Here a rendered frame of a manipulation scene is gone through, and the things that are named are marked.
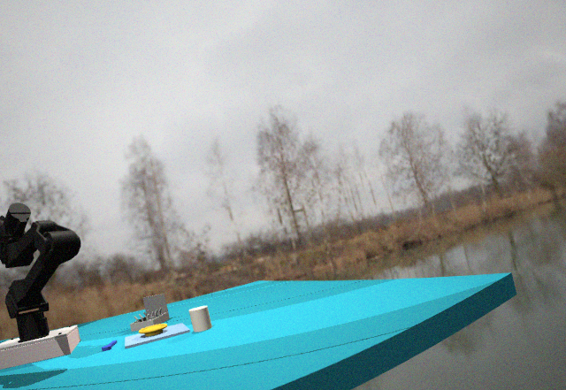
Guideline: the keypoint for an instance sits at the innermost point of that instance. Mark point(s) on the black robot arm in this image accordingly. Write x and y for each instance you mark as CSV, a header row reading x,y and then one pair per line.
x,y
57,244

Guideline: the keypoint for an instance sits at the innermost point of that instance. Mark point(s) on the yellow plate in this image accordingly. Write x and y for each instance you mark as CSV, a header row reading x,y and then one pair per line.
x,y
153,330

